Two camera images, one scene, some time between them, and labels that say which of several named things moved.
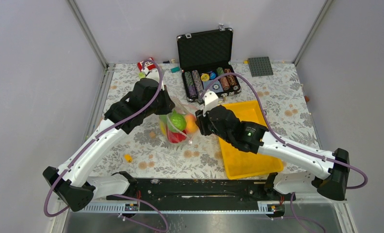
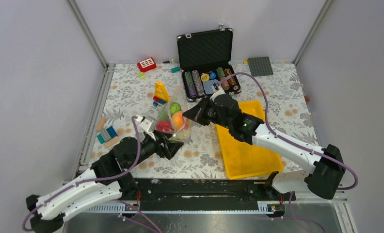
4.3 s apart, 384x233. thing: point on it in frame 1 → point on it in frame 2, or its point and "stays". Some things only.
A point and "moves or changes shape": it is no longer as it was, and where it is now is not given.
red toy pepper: [175, 137] → [164, 126]
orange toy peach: [191, 126] → [178, 120]
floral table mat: [143, 153] stays
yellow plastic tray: [241, 163] stays
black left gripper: [169, 104] → [170, 147]
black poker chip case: [204, 55] stays
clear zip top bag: [181, 124] moves or changes shape
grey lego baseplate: [260, 66] stays
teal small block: [175, 69] stays
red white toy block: [149, 65] stays
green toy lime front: [178, 121] moves or changes shape
